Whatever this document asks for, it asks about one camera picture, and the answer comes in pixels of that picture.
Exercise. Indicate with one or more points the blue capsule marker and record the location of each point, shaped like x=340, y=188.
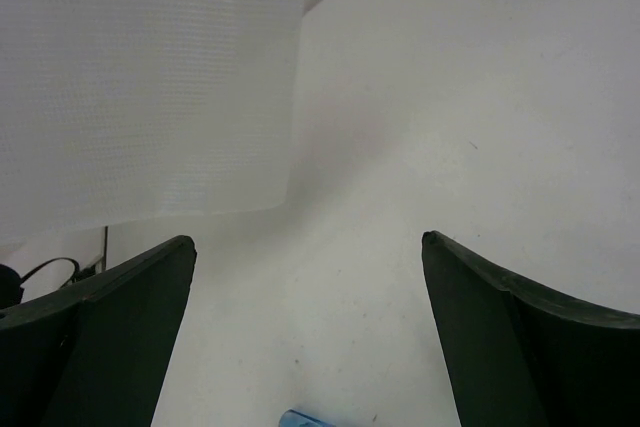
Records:
x=293, y=418

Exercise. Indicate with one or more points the clear purple-zip document pouch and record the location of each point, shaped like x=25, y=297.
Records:
x=121, y=110

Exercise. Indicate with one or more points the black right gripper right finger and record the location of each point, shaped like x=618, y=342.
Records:
x=519, y=353

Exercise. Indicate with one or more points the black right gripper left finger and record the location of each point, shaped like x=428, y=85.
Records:
x=96, y=352

